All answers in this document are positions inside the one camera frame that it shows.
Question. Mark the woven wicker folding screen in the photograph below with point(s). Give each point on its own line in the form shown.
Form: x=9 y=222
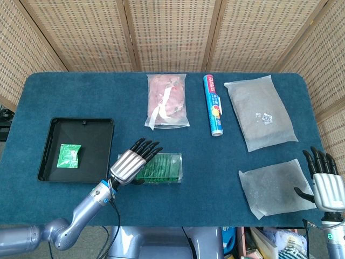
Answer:
x=172 y=32

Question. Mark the clear box of green sachets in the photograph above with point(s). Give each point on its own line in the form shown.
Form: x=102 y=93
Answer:
x=161 y=170

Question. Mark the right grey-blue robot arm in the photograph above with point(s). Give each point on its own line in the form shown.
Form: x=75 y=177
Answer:
x=335 y=237

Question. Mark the grey-blue robot torso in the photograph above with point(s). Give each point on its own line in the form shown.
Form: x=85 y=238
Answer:
x=161 y=242

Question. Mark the black plastic tray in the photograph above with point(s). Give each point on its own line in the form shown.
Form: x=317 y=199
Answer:
x=91 y=151

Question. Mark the blue cling film roll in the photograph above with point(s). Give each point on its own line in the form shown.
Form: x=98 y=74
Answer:
x=213 y=108

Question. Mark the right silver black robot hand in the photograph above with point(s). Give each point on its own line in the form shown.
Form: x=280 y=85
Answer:
x=327 y=189

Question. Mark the large grey plastic package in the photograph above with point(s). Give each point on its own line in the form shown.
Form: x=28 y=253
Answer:
x=253 y=102

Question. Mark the black device behind table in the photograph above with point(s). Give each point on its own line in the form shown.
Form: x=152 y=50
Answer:
x=4 y=126

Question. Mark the green packet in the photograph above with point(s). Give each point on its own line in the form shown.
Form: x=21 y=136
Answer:
x=68 y=156

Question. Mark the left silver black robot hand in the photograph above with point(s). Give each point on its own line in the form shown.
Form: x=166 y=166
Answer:
x=129 y=166

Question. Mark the blue table cloth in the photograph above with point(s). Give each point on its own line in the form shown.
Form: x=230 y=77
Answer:
x=188 y=189

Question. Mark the small frosted grey bag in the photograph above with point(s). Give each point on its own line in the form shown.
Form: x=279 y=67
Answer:
x=269 y=186

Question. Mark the striped fabric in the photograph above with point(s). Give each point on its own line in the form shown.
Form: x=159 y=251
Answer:
x=292 y=255

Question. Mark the clear zip bag pink contents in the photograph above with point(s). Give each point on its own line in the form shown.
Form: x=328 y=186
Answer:
x=167 y=94

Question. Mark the blue plastic bottle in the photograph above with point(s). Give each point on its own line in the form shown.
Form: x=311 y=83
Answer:
x=228 y=240

